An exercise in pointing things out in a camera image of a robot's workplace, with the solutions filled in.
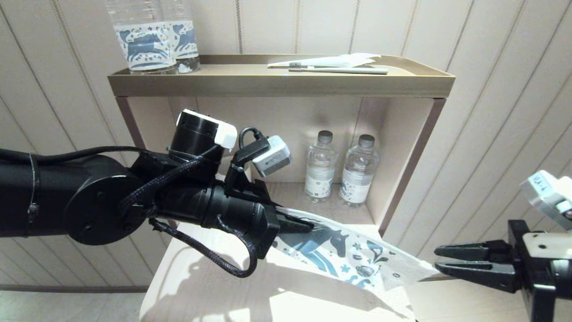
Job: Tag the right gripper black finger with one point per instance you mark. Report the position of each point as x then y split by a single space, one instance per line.
478 251
478 273

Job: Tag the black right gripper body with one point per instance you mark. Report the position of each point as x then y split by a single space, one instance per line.
540 268

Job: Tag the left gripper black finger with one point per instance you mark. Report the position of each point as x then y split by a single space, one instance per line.
290 219
292 230

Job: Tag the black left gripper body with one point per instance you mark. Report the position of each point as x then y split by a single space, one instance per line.
241 214

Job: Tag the white horse-print zip pouch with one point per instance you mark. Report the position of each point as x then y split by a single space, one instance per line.
353 255

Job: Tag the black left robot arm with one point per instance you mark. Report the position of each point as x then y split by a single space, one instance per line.
89 201

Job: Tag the small clear water bottle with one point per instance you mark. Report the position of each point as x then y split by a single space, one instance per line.
358 174
321 170

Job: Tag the beige open shelf cabinet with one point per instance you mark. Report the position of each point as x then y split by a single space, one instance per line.
286 116

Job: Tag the brass coloured tray shelf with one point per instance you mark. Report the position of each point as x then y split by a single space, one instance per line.
268 85

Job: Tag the grey-green toothbrush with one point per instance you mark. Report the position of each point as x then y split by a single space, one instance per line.
353 70

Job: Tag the white paper wrapper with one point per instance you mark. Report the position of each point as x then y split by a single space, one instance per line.
339 59

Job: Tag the large bottle horse print label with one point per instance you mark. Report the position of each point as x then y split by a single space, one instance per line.
145 44
187 40

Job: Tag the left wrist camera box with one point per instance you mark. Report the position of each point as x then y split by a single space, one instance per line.
272 154

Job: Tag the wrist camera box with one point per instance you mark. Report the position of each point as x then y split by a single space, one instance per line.
272 154
549 197

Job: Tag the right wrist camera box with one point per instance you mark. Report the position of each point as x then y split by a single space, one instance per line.
549 197

